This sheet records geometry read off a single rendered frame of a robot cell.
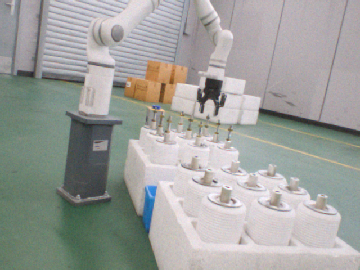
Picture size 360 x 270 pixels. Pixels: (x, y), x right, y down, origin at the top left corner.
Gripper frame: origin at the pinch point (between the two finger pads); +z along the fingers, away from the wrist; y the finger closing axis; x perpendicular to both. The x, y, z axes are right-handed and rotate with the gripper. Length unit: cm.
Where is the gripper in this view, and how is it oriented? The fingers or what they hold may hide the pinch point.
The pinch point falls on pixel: (208, 111)
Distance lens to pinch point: 152.7
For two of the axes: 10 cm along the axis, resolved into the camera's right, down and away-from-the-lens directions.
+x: -5.8, 0.2, -8.2
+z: -1.7, 9.7, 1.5
